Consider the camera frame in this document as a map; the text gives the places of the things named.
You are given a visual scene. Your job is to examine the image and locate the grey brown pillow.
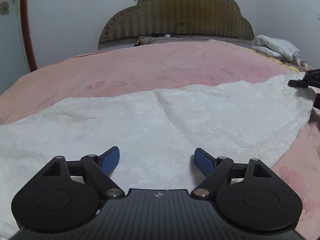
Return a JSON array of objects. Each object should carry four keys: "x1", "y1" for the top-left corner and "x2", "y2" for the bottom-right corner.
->
[{"x1": 135, "y1": 35, "x2": 253, "y2": 48}]

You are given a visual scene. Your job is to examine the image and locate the olive green padded headboard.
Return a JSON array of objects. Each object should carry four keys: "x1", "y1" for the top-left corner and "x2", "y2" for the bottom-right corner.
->
[{"x1": 99, "y1": 0, "x2": 254, "y2": 43}]

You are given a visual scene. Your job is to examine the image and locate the black cable on bed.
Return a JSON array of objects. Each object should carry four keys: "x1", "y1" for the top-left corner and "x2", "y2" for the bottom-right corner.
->
[{"x1": 150, "y1": 22, "x2": 198, "y2": 41}]

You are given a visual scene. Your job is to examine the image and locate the white cream pants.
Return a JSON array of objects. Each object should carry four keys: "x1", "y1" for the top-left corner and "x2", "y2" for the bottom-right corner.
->
[{"x1": 1, "y1": 75, "x2": 316, "y2": 239}]

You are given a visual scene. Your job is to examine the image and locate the pink floral bed blanket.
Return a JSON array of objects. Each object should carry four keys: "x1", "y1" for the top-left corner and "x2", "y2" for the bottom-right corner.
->
[{"x1": 1, "y1": 41, "x2": 319, "y2": 239}]

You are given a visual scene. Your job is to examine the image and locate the brown wooden door frame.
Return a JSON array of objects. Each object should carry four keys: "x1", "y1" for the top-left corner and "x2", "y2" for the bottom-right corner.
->
[{"x1": 20, "y1": 0, "x2": 38, "y2": 72}]

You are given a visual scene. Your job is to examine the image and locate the white dotted folded quilt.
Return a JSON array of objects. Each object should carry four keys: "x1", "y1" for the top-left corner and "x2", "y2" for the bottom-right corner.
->
[{"x1": 251, "y1": 35, "x2": 301, "y2": 62}]

